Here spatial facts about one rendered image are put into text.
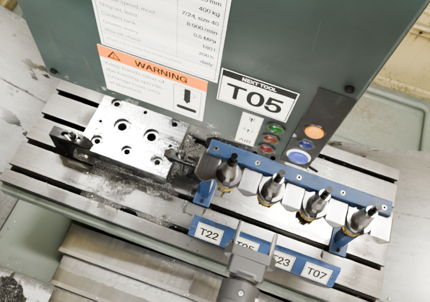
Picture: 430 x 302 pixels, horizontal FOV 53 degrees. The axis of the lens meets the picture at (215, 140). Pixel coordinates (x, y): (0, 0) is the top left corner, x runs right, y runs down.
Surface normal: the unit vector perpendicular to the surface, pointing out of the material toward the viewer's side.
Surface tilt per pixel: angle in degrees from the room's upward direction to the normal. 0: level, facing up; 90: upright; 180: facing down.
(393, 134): 0
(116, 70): 90
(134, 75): 90
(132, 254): 7
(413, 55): 90
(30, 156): 0
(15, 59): 24
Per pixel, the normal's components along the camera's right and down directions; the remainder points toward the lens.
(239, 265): 0.09, -0.45
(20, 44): 0.47, -0.27
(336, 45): -0.32, 0.83
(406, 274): -0.30, -0.55
